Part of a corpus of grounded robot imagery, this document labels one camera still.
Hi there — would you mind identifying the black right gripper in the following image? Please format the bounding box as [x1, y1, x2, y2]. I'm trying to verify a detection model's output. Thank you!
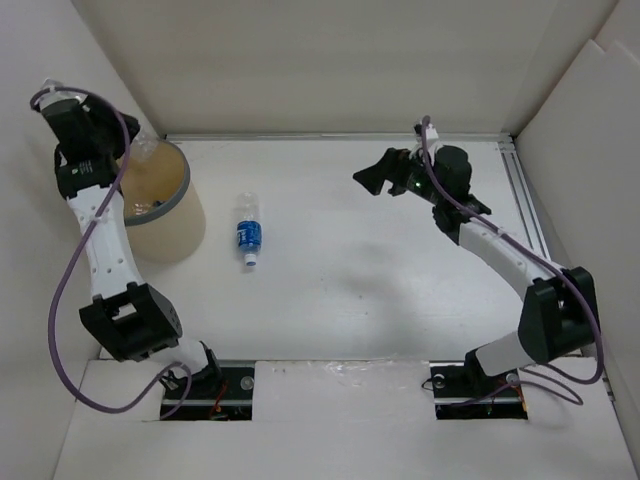
[352, 145, 445, 206]

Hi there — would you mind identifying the clear unlabelled plastic bottle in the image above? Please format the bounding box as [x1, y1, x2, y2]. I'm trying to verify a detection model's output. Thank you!
[131, 129, 159, 163]

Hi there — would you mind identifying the blue label bottle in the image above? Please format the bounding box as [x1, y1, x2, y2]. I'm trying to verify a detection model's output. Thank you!
[125, 200, 155, 217]
[236, 192, 262, 268]

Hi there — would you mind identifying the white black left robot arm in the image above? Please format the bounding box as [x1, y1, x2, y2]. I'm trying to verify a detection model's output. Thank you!
[32, 89, 224, 397]

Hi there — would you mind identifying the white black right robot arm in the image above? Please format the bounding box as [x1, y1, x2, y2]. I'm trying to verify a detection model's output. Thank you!
[353, 146, 603, 398]

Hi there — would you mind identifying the beige bin with grey rim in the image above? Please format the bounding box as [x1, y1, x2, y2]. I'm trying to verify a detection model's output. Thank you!
[121, 139, 206, 263]

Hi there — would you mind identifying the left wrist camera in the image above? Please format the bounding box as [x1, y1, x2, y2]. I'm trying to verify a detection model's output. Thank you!
[29, 78, 84, 113]

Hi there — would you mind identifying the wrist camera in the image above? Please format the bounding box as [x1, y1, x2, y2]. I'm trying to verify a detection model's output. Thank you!
[29, 78, 84, 113]
[413, 123, 443, 160]

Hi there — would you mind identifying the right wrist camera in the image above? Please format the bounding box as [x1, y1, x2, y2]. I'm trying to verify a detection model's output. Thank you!
[413, 123, 443, 160]

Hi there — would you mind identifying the aluminium rail right edge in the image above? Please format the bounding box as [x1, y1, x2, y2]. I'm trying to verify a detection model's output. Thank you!
[498, 134, 551, 260]

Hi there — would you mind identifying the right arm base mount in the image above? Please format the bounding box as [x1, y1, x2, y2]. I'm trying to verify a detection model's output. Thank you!
[421, 361, 528, 421]

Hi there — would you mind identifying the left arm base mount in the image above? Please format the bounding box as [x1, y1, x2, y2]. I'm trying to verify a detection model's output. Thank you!
[160, 360, 255, 422]

